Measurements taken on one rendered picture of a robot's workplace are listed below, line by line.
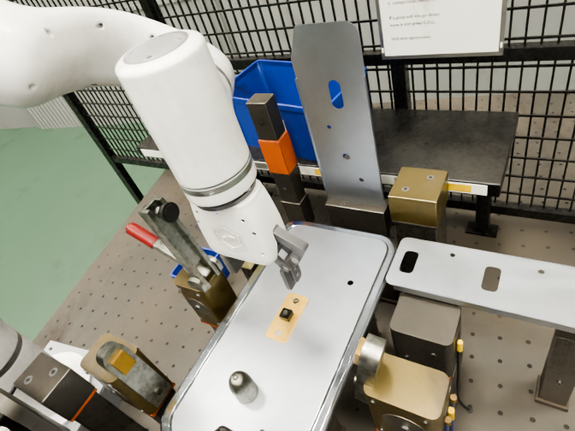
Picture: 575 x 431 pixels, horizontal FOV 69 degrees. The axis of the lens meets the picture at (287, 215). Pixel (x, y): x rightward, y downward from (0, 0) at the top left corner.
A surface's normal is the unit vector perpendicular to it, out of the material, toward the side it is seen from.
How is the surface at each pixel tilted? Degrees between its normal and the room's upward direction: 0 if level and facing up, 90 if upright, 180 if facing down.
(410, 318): 0
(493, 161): 0
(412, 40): 90
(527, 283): 0
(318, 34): 90
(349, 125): 90
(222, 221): 88
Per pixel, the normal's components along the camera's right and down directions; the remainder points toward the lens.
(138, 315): -0.26, -0.70
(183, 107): 0.36, 0.57
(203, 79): 0.78, 0.25
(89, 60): 0.83, 0.55
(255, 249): -0.38, 0.70
